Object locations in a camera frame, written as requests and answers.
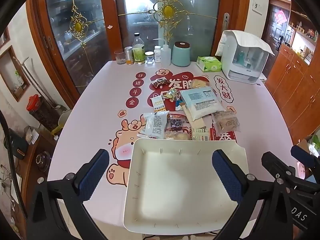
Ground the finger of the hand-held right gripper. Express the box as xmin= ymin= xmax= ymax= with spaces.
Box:
xmin=291 ymin=145 xmax=317 ymax=168
xmin=261 ymin=151 xmax=297 ymax=180

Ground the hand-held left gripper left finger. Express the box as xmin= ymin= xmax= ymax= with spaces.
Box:
xmin=26 ymin=149 xmax=110 ymax=240

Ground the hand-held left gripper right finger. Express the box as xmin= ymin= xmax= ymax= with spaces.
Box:
xmin=212 ymin=149 xmax=292 ymax=240

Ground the cream packet with text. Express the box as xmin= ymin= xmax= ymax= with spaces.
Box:
xmin=191 ymin=128 xmax=210 ymax=141

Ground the white plastic tray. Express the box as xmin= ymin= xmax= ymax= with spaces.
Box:
xmin=123 ymin=137 xmax=250 ymax=232

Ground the clear packet with brown cake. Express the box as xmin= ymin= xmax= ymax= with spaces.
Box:
xmin=211 ymin=110 xmax=240 ymax=137

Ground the long beige packet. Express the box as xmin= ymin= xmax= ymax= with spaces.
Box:
xmin=184 ymin=105 xmax=207 ymax=130

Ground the red packet with dark cake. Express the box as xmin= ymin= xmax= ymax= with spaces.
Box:
xmin=165 ymin=114 xmax=192 ymax=133

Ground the large pale blue packet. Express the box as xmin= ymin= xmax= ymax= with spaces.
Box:
xmin=180 ymin=86 xmax=225 ymax=120

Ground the white packet with black text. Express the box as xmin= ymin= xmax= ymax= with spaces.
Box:
xmin=137 ymin=112 xmax=169 ymax=139

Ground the clear packet with yellow cake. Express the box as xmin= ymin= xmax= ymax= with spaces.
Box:
xmin=191 ymin=78 xmax=210 ymax=89

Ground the orange oat bar packet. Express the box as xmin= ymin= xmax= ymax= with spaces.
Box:
xmin=151 ymin=96 xmax=167 ymax=113

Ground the green candy packet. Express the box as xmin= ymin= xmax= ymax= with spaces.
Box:
xmin=162 ymin=89 xmax=180 ymax=100

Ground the dark brown candy packet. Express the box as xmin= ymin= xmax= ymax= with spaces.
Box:
xmin=151 ymin=78 xmax=167 ymax=88

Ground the green bag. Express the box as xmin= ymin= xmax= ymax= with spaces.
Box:
xmin=310 ymin=135 xmax=320 ymax=153

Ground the wooden cabinet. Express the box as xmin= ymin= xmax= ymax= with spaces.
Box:
xmin=265 ymin=40 xmax=320 ymax=143

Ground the black device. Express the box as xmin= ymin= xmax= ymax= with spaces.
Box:
xmin=7 ymin=129 xmax=28 ymax=159

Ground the jar with red lid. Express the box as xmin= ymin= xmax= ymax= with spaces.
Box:
xmin=27 ymin=94 xmax=60 ymax=130

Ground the white countertop appliance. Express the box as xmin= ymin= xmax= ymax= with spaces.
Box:
xmin=221 ymin=30 xmax=269 ymax=85

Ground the green tissue pack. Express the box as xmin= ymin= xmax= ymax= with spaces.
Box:
xmin=196 ymin=56 xmax=222 ymax=72

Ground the lit wooden shelf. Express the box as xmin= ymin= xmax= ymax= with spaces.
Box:
xmin=285 ymin=5 xmax=320 ymax=63

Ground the dark brown door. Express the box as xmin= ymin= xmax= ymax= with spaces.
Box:
xmin=261 ymin=0 xmax=292 ymax=75

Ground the drinking glass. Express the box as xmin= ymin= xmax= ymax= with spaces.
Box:
xmin=114 ymin=49 xmax=126 ymax=65

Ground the white towel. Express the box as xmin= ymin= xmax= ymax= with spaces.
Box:
xmin=215 ymin=30 xmax=275 ymax=57

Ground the metal can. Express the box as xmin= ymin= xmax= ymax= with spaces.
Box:
xmin=124 ymin=46 xmax=133 ymax=65

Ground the teal canister with brown lid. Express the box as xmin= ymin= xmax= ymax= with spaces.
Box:
xmin=171 ymin=42 xmax=191 ymax=67

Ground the glass bottle with yellow liquid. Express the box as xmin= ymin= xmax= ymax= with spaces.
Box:
xmin=132 ymin=33 xmax=146 ymax=65

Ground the white squeeze bottle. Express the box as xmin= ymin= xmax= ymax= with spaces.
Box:
xmin=160 ymin=38 xmax=171 ymax=65

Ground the red door decoration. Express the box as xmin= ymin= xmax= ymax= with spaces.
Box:
xmin=274 ymin=9 xmax=287 ymax=25

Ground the wooden framed glass door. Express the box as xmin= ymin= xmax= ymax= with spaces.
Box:
xmin=32 ymin=0 xmax=118 ymax=94
xmin=110 ymin=0 xmax=250 ymax=63

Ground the gold door ornament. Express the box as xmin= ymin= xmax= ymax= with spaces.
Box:
xmin=67 ymin=5 xmax=92 ymax=48
xmin=147 ymin=0 xmax=190 ymax=45

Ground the wooden framed wall niche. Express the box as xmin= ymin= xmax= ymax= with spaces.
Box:
xmin=0 ymin=45 xmax=30 ymax=102

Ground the white wall switch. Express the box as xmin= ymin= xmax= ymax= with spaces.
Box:
xmin=252 ymin=0 xmax=263 ymax=15

